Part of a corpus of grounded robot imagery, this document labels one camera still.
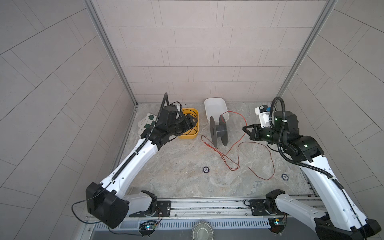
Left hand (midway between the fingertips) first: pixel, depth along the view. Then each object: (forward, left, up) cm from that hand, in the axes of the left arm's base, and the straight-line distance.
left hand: (198, 121), depth 72 cm
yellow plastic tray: (+9, +4, -24) cm, 26 cm away
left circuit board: (-41, +22, -23) cm, 51 cm away
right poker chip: (-18, -48, -26) cm, 57 cm away
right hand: (-6, -20, +3) cm, 21 cm away
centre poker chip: (-14, -4, -27) cm, 31 cm away
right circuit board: (-39, -37, -26) cm, 60 cm away
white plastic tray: (+32, -13, -25) cm, 43 cm away
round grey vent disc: (-42, -2, -26) cm, 49 cm away
